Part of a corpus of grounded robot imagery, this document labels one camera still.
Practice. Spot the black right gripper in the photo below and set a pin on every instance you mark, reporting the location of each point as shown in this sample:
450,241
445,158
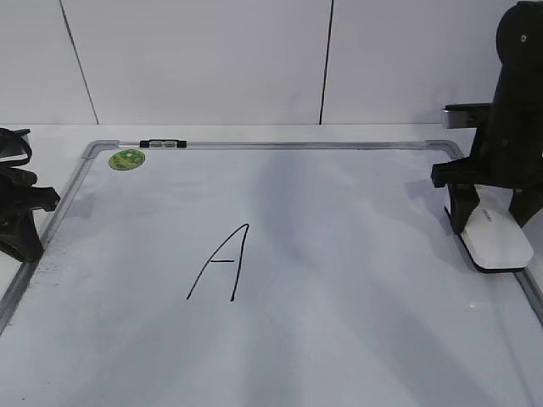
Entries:
513,163

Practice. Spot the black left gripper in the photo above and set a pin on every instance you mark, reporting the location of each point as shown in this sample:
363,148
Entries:
20,198

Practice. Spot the white whiteboard eraser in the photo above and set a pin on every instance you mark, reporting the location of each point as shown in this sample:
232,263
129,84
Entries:
492,238

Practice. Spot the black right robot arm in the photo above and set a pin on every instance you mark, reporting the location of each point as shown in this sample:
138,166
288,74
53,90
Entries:
517,102

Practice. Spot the round green magnet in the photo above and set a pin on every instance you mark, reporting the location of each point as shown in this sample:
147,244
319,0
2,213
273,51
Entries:
129,159

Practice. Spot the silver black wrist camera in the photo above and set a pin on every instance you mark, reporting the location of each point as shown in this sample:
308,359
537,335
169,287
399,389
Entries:
465,115

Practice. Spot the black hanging clip on frame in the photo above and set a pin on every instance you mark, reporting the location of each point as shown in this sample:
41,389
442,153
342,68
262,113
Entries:
163,143

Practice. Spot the white board with aluminium frame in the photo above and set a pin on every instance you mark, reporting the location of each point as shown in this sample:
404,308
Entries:
282,275

